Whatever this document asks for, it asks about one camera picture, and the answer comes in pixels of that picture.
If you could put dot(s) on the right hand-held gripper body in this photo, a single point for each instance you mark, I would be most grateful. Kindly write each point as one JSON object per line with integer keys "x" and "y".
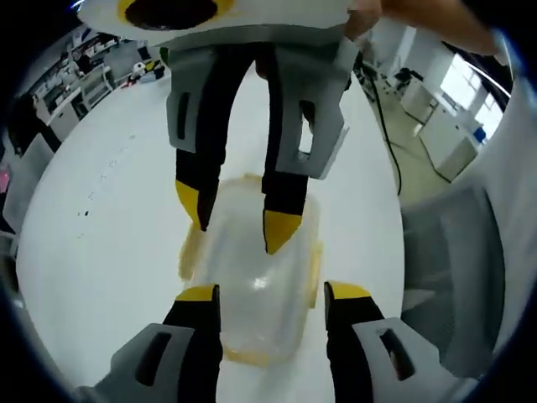
{"x": 218, "y": 21}

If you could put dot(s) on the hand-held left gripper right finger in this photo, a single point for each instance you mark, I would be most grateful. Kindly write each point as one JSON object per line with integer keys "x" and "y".
{"x": 356, "y": 336}

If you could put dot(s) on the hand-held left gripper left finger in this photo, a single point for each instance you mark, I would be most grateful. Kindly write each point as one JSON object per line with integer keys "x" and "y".
{"x": 184, "y": 336}

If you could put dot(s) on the clear plastic food container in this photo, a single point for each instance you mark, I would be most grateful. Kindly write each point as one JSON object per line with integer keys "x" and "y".
{"x": 260, "y": 277}

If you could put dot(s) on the person's right hand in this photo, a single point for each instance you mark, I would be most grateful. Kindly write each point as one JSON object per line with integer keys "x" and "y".
{"x": 361, "y": 21}

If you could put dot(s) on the grey office chair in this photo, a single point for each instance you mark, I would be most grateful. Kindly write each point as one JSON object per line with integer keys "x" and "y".
{"x": 453, "y": 273}

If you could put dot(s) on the white workbench with shelves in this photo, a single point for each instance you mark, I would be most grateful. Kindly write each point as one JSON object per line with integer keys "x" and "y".
{"x": 67, "y": 96}

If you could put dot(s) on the white cabinet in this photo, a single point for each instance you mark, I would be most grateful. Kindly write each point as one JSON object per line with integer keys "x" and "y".
{"x": 455, "y": 153}

